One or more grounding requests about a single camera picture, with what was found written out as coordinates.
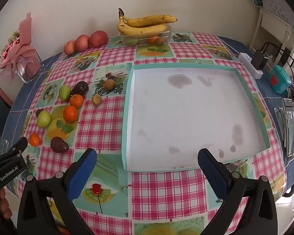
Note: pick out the silver flat device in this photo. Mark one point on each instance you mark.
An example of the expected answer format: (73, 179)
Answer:
(280, 117)

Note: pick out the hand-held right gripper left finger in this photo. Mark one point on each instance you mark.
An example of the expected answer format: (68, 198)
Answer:
(84, 173)

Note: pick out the white chair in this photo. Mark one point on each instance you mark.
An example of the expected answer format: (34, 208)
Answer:
(261, 24)

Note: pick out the white sign board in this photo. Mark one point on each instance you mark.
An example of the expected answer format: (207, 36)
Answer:
(281, 7)

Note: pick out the pink checked printed tablecloth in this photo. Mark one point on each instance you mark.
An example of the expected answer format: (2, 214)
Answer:
(103, 127)

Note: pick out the small mandarin orange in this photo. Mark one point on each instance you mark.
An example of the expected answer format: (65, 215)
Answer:
(34, 139)

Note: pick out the person's left hand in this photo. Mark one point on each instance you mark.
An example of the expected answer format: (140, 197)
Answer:
(4, 203)

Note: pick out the teal box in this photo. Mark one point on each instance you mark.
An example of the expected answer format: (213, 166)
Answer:
(279, 79)

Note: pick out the white tray with teal rim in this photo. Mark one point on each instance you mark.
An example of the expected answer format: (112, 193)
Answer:
(186, 115)

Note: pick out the small brown kiwi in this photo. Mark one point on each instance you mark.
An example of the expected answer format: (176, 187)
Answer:
(96, 99)

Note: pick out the round brown kiwi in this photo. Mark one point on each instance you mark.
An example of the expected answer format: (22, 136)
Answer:
(109, 84)

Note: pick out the white power strip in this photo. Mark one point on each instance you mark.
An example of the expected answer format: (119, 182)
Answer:
(245, 60)

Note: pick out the black charger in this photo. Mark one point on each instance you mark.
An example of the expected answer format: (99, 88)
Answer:
(259, 60)

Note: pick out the clear acrylic vase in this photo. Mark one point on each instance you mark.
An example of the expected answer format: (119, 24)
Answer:
(33, 68)

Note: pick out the small red apple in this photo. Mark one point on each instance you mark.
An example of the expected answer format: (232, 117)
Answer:
(69, 48)

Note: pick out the wrinkled dark passion fruit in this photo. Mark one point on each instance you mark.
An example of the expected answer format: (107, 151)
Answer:
(79, 88)

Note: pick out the spotted yellow banana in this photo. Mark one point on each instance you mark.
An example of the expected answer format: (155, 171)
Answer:
(152, 20)
(142, 29)

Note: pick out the medium red apple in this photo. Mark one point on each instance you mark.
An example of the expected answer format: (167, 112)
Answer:
(82, 43)

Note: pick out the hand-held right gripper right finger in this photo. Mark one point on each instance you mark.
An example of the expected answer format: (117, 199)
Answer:
(213, 173)

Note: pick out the smartphone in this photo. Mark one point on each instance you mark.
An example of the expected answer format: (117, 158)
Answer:
(291, 127)

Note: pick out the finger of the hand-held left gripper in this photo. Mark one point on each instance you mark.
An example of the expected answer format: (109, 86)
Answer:
(16, 150)

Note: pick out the large red apple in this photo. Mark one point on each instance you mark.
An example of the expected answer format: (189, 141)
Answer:
(98, 38)

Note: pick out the pink wrapped bouquet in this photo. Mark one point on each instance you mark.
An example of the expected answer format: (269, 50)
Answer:
(24, 51)

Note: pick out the clear plastic container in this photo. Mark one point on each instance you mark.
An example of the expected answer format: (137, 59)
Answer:
(166, 35)

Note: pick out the green guava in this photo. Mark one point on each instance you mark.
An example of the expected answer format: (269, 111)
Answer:
(44, 119)
(65, 93)

